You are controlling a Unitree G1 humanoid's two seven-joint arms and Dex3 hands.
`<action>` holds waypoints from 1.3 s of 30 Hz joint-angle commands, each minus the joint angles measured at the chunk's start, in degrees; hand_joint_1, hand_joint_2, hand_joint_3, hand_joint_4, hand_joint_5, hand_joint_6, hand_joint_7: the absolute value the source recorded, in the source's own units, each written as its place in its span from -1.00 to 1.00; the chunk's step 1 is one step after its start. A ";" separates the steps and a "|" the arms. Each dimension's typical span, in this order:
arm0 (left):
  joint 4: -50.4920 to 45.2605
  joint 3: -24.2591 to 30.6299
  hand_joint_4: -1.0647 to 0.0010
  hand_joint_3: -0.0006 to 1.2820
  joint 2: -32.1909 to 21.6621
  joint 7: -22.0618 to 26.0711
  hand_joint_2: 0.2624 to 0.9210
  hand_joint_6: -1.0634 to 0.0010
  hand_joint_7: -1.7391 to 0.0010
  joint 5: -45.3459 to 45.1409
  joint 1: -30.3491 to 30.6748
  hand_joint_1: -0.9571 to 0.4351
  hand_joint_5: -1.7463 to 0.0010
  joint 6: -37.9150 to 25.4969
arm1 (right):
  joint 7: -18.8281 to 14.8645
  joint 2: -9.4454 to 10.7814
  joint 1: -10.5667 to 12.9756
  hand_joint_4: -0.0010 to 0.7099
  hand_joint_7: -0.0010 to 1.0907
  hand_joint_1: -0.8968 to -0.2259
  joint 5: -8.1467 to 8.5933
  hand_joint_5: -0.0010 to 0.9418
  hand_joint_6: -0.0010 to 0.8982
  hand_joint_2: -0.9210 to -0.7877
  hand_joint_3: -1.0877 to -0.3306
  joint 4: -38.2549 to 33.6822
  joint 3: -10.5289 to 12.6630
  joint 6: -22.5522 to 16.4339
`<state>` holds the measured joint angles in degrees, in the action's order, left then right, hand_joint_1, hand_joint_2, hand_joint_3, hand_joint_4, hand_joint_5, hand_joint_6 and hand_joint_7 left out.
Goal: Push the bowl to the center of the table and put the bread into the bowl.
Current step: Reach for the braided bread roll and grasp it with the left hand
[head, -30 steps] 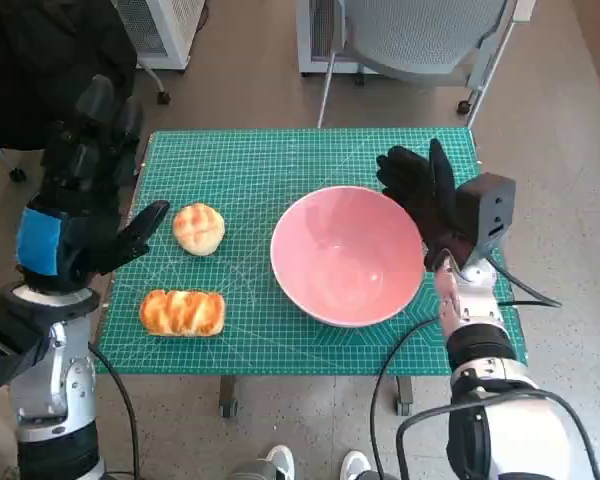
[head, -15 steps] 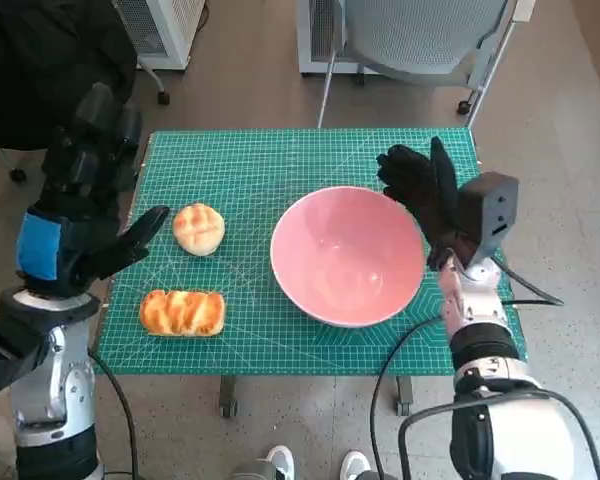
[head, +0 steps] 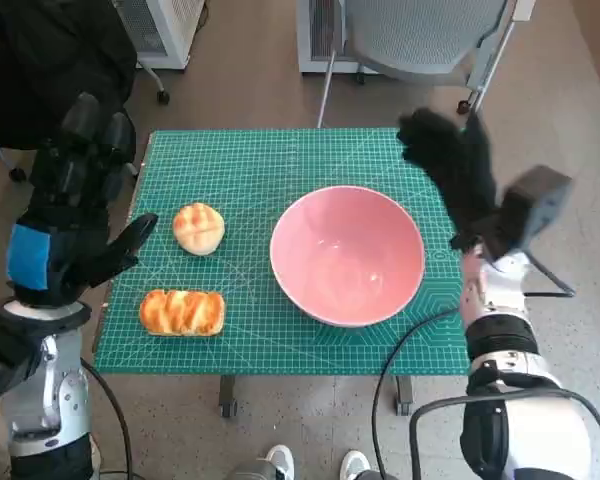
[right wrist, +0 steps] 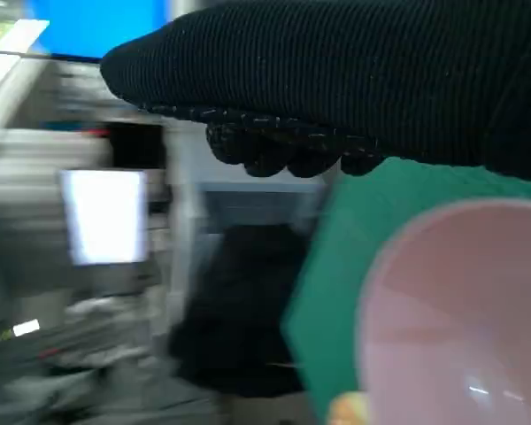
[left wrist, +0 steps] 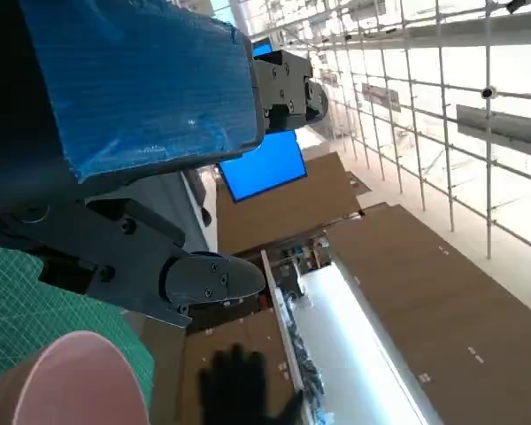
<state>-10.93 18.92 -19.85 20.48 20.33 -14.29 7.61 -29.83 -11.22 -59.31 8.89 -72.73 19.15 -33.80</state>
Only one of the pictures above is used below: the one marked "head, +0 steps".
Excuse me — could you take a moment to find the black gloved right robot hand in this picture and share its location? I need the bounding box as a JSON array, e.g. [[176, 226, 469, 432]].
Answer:
[[397, 107, 501, 251]]

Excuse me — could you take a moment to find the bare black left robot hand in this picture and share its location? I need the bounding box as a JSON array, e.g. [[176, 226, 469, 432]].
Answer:
[[5, 92, 160, 309]]

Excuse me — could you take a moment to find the long toy bread loaf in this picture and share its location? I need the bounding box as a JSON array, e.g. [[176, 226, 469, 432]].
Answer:
[[138, 288, 227, 337]]

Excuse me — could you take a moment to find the pink bowl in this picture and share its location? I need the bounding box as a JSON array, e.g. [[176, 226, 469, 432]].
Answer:
[[269, 185, 426, 329]]

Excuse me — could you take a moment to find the round toy bread bun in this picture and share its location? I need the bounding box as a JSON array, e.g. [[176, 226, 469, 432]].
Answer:
[[172, 202, 226, 257]]

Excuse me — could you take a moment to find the grey mesh office chair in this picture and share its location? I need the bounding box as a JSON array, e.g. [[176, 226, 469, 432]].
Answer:
[[315, 0, 536, 129]]

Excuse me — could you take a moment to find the chair leg with caster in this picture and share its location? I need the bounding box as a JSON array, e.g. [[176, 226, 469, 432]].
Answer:
[[137, 59, 172, 106]]

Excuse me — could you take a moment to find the green cutting mat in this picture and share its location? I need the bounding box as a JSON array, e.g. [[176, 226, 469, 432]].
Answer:
[[92, 128, 471, 376]]

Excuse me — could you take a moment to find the white appliance with dark grille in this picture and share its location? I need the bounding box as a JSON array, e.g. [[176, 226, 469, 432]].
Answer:
[[295, 0, 366, 76]]

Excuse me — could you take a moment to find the black table leg with caster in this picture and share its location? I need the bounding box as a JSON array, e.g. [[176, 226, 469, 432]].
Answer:
[[218, 375, 239, 419], [393, 375, 414, 417]]

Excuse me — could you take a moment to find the white appliance with mesh grille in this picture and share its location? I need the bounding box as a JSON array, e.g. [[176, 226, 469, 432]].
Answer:
[[114, 0, 206, 71]]

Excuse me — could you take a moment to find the white shoe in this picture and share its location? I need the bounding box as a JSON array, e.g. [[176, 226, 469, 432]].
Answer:
[[265, 444, 296, 480], [340, 449, 372, 480]]

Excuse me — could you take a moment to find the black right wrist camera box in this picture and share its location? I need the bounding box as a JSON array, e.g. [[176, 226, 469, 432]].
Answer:
[[479, 165, 574, 261]]

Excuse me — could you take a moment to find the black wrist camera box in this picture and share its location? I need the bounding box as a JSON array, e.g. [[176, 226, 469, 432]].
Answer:
[[479, 165, 574, 261], [0, 324, 44, 409]]

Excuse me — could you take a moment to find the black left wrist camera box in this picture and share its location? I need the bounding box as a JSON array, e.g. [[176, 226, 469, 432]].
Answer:
[[0, 324, 44, 409]]

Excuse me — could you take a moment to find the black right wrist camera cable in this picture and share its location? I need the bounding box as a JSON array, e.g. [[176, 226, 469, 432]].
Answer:
[[522, 249, 577, 300]]

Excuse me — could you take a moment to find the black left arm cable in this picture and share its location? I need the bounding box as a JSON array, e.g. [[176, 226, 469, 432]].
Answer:
[[79, 358, 134, 480]]

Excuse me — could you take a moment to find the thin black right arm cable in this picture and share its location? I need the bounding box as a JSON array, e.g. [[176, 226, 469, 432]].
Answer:
[[371, 307, 462, 480]]

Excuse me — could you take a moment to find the thick black looped cable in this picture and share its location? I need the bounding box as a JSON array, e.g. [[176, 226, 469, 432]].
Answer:
[[409, 389, 600, 480]]

